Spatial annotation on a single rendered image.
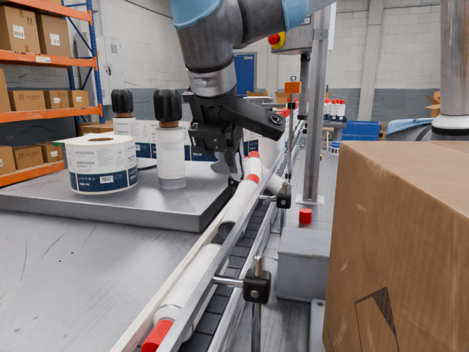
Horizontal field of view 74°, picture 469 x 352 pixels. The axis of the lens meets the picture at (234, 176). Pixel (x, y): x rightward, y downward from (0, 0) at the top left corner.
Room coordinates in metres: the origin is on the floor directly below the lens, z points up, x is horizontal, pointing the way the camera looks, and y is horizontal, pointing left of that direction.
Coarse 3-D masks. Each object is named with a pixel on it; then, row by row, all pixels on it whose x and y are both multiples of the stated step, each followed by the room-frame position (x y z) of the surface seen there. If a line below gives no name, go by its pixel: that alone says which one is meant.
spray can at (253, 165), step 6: (252, 156) 0.88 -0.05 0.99; (258, 156) 0.89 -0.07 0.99; (246, 162) 0.85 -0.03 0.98; (252, 162) 0.84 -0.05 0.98; (258, 162) 0.84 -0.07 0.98; (246, 168) 0.82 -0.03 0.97; (252, 168) 0.81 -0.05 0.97; (258, 168) 0.82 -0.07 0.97; (246, 174) 0.80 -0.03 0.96; (258, 174) 0.79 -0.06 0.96; (258, 204) 0.73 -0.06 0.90
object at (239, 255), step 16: (256, 224) 0.65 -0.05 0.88; (224, 240) 0.57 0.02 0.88; (240, 240) 0.57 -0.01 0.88; (240, 256) 0.51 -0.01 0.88; (224, 272) 0.46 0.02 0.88; (240, 272) 0.48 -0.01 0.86; (224, 288) 0.41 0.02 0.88; (208, 304) 0.38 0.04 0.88; (224, 304) 0.38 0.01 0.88; (208, 320) 0.34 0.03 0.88; (144, 336) 0.32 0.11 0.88; (192, 336) 0.32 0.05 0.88; (208, 336) 0.32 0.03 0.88
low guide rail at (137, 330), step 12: (228, 204) 0.68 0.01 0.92; (216, 228) 0.57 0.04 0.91; (204, 240) 0.50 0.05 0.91; (192, 252) 0.46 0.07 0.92; (180, 264) 0.42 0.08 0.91; (180, 276) 0.40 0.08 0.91; (168, 288) 0.36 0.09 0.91; (156, 300) 0.34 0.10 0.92; (144, 312) 0.32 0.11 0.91; (132, 324) 0.30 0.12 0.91; (144, 324) 0.30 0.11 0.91; (132, 336) 0.28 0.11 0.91; (120, 348) 0.26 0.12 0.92; (132, 348) 0.28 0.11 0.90
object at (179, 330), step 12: (264, 180) 0.72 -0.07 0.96; (252, 204) 0.56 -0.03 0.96; (240, 216) 0.50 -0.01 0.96; (240, 228) 0.46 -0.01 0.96; (228, 240) 0.41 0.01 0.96; (228, 252) 0.39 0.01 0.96; (216, 264) 0.35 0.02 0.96; (204, 276) 0.32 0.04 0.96; (204, 288) 0.30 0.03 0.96; (192, 300) 0.28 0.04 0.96; (204, 300) 0.29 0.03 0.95; (180, 312) 0.26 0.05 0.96; (192, 312) 0.26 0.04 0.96; (180, 324) 0.24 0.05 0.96; (168, 336) 0.23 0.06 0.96; (180, 336) 0.23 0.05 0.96; (168, 348) 0.22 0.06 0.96
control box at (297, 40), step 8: (312, 16) 0.94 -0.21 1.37; (312, 24) 0.94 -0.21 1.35; (280, 32) 1.02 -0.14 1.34; (288, 32) 1.00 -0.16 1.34; (296, 32) 0.98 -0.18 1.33; (304, 32) 0.95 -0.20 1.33; (312, 32) 0.94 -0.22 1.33; (280, 40) 1.02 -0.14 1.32; (288, 40) 1.00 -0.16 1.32; (296, 40) 0.98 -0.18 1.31; (304, 40) 0.95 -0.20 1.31; (312, 40) 0.94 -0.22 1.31; (272, 48) 1.05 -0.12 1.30; (280, 48) 1.02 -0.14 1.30; (288, 48) 1.00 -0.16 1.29; (296, 48) 0.98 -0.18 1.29; (304, 48) 0.96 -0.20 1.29
